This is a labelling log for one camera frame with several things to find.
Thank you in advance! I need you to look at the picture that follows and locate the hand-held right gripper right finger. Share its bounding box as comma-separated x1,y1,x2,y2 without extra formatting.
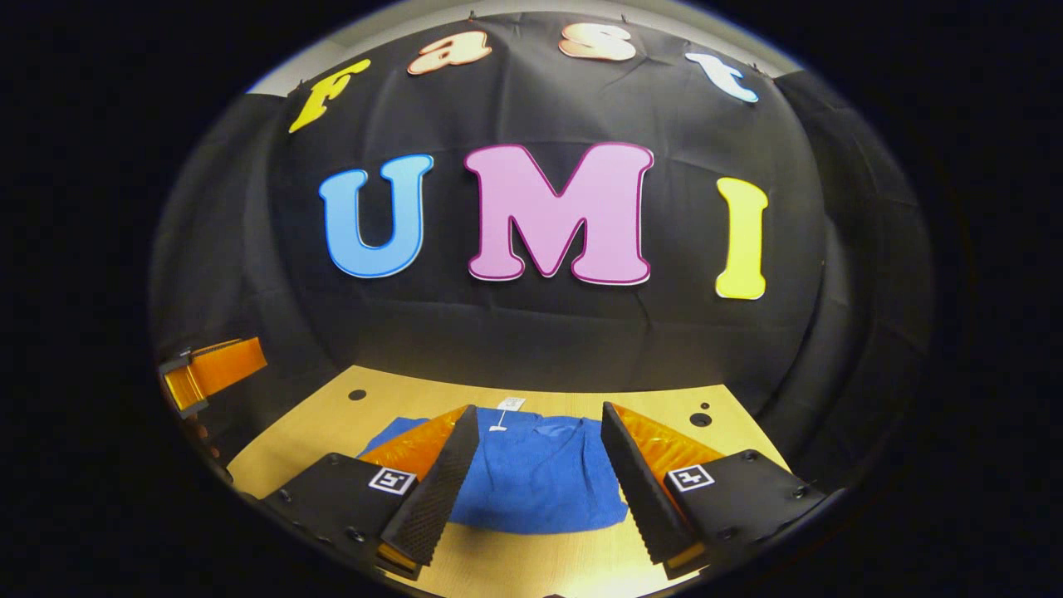
601,402,829,580

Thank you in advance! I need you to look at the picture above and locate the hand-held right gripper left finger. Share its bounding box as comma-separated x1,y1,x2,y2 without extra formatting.
262,404,480,580

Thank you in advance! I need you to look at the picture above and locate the blue button shirt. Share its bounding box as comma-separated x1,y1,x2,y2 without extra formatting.
357,397,629,535

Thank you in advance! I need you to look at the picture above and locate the black backdrop cloth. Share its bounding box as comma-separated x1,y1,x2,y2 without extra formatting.
149,10,935,491

